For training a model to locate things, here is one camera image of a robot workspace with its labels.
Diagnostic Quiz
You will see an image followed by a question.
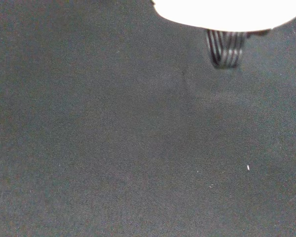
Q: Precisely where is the black cloth bench cover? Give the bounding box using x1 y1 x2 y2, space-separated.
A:
0 0 296 237

